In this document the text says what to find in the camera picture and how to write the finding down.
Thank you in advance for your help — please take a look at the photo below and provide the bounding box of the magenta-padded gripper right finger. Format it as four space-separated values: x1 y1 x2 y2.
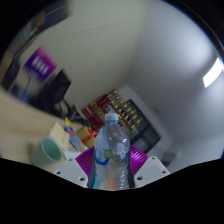
129 144 171 188

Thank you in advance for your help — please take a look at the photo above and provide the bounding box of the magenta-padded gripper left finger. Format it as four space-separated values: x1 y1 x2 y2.
53 146 98 190

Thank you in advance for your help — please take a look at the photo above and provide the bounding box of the clear plastic water bottle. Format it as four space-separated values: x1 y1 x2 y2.
93 112 131 191

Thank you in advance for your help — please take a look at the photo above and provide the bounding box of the yellow gift box red ribbon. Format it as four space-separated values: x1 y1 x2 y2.
75 125 98 149

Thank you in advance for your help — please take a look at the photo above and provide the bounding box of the black framed glass door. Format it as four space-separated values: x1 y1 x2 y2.
128 98 162 154

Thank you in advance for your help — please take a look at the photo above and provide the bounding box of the blue red picture book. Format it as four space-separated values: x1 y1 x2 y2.
64 116 88 153

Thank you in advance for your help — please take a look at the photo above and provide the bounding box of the pale yellow notepad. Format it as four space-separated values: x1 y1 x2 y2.
49 121 71 152

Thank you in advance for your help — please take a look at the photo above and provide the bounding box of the pale green ribbed cup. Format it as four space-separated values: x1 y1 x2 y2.
29 135 65 169

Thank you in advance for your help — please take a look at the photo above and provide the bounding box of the wooden shelf unit with trophies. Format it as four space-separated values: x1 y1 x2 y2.
81 89 144 133

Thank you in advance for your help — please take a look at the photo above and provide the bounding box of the black mesh office chair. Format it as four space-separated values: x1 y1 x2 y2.
41 68 73 113

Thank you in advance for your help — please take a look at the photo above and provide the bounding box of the purple sign board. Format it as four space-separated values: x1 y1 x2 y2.
23 45 58 82

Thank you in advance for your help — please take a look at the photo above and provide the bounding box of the long ceiling light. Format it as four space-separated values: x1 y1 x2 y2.
202 57 224 89

